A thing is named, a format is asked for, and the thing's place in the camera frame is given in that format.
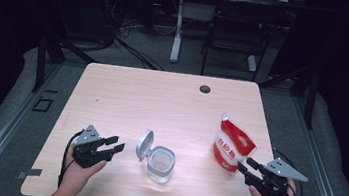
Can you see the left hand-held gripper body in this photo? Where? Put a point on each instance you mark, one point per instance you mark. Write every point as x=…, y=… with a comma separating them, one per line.
x=86, y=154

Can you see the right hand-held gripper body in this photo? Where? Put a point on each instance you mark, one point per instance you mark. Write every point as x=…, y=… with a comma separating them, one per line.
x=270, y=187

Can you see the red and white spout pouch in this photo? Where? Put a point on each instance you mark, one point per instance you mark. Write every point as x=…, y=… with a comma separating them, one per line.
x=232, y=145

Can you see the clear jar with grey lid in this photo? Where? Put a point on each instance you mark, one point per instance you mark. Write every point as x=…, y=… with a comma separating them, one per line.
x=161, y=163

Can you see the person's left hand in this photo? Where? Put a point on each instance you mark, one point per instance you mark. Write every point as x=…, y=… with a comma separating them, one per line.
x=77, y=178

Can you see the grey tape piece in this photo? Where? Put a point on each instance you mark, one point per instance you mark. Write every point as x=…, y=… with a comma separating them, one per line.
x=32, y=172

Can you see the short black tape strip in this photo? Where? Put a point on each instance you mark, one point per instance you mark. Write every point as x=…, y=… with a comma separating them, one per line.
x=51, y=91

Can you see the black metal stand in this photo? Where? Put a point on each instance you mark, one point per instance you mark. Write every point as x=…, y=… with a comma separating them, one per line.
x=311, y=104
x=40, y=68

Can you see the black table grommet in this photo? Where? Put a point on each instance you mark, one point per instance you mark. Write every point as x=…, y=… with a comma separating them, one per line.
x=204, y=89

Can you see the short white desk foot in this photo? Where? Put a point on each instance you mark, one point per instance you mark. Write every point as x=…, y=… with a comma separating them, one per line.
x=251, y=63

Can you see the tall white desk leg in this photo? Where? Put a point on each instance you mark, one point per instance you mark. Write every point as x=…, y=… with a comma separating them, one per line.
x=176, y=44

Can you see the black folding chair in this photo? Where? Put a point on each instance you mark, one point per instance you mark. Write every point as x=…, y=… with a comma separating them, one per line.
x=243, y=22

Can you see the aluminium floor rail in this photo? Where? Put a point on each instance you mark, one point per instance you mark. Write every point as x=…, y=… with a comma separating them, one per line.
x=7, y=131
x=318, y=169

